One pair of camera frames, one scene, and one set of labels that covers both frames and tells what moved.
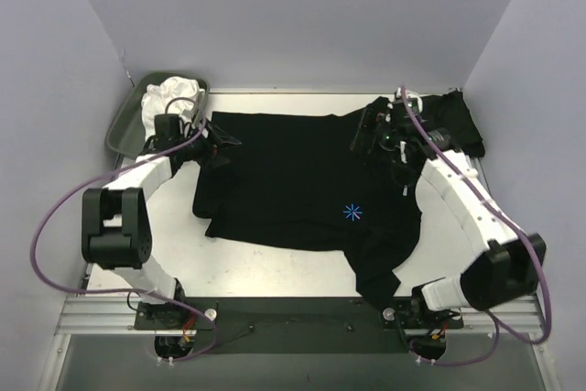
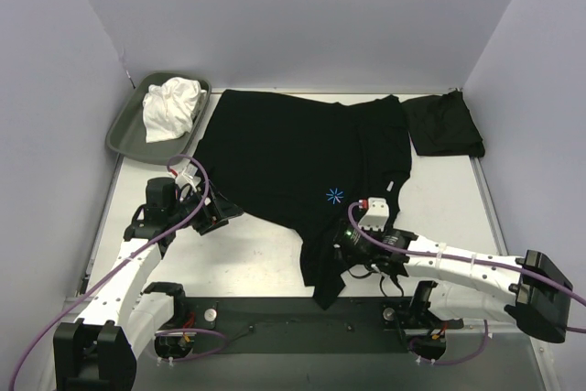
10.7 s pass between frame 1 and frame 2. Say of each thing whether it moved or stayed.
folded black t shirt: stayed
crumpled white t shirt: stayed
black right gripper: moved
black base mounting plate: stayed
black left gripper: moved
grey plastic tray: stayed
